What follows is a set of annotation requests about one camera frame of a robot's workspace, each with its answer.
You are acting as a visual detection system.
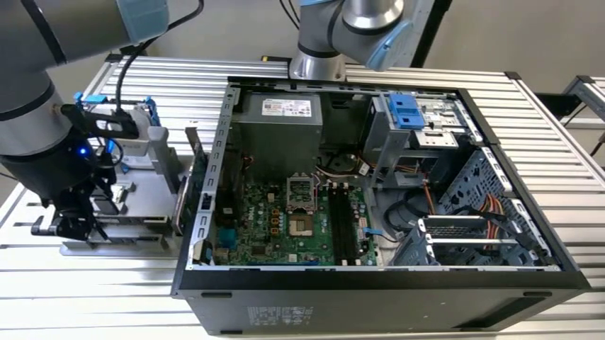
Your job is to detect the RAM slot white latches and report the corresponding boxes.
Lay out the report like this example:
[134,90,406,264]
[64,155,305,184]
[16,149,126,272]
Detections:
[330,182,349,266]
[342,182,362,266]

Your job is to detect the grey plastic parts rack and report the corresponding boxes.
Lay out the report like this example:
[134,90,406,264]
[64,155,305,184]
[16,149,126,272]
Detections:
[59,122,208,258]

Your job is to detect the hard disk in blue carrier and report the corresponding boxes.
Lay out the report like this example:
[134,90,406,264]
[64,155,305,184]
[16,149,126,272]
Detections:
[73,91,163,174]

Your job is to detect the black case fan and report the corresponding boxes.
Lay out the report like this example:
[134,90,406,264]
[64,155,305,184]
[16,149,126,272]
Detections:
[218,141,247,227]

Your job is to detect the green motherboard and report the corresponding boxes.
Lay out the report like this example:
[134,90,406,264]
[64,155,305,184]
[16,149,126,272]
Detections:
[215,181,382,267]

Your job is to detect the grey power supply unit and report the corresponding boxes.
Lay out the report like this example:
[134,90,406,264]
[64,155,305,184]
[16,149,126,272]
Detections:
[234,91,326,178]

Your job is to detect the metal socket cover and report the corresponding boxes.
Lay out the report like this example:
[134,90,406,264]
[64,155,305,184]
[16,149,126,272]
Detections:
[284,171,318,214]

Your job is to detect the CPU socket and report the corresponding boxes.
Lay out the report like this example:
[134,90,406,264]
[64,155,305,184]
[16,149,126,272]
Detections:
[288,212,317,239]

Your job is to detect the blue plastic drive latch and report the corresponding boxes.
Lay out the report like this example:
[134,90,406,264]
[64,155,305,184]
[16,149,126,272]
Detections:
[386,91,425,130]

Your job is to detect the black PC case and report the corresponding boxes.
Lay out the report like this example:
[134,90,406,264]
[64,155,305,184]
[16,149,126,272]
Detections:
[170,75,594,336]

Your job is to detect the metal disk bay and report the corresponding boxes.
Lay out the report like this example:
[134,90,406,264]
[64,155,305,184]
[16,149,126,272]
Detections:
[390,214,538,267]

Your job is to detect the aluminium slat side table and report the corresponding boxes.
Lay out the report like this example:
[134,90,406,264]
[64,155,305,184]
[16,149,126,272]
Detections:
[560,75,605,130]

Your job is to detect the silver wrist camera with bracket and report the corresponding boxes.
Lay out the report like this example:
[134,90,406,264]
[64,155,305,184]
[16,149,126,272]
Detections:
[60,101,154,159]

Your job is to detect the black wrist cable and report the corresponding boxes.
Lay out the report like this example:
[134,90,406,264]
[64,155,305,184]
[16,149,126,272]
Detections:
[112,0,207,118]

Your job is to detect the graphics card with metal bracket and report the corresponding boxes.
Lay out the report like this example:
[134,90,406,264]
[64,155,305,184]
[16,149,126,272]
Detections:
[170,120,212,237]

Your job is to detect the black upright post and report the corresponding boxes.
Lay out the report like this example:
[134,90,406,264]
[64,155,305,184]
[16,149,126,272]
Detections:
[410,0,453,69]
[112,42,148,57]

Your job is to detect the white yellow power wires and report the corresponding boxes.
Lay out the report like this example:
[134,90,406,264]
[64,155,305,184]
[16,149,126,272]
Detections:
[314,164,361,180]

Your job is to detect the black looped cable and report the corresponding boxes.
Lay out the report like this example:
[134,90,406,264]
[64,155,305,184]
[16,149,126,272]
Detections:
[385,196,429,244]

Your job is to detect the orange red power wires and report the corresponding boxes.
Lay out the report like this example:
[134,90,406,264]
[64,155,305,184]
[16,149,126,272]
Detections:
[422,178,435,217]

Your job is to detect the orange yellow red wire bundle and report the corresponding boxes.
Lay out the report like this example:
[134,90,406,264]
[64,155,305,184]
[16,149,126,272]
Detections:
[479,193,510,251]

